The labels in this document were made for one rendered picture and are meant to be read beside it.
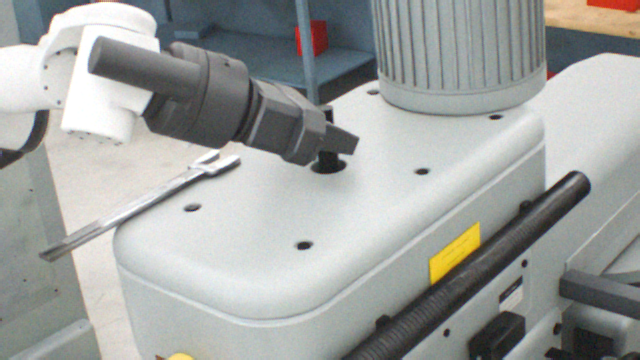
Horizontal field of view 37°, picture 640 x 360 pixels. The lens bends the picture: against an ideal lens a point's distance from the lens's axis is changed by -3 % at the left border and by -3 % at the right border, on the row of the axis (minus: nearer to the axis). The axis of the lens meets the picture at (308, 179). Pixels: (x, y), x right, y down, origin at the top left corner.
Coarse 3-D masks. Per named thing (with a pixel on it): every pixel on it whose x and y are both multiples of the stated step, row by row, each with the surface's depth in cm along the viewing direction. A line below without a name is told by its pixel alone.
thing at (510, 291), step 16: (528, 256) 114; (512, 272) 111; (528, 272) 114; (496, 288) 109; (512, 288) 112; (528, 288) 115; (480, 304) 107; (496, 304) 110; (512, 304) 113; (528, 304) 116; (448, 320) 103; (464, 320) 105; (480, 320) 108; (432, 336) 101; (448, 336) 103; (464, 336) 106; (416, 352) 99; (432, 352) 101; (448, 352) 104; (464, 352) 107
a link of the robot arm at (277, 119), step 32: (224, 64) 91; (224, 96) 90; (256, 96) 93; (288, 96) 96; (192, 128) 90; (224, 128) 91; (256, 128) 92; (288, 128) 93; (320, 128) 93; (288, 160) 94
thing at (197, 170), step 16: (208, 160) 105; (224, 160) 104; (192, 176) 101; (208, 176) 102; (160, 192) 98; (176, 192) 99; (128, 208) 96; (144, 208) 97; (96, 224) 94; (112, 224) 94; (64, 240) 91; (80, 240) 91; (48, 256) 89
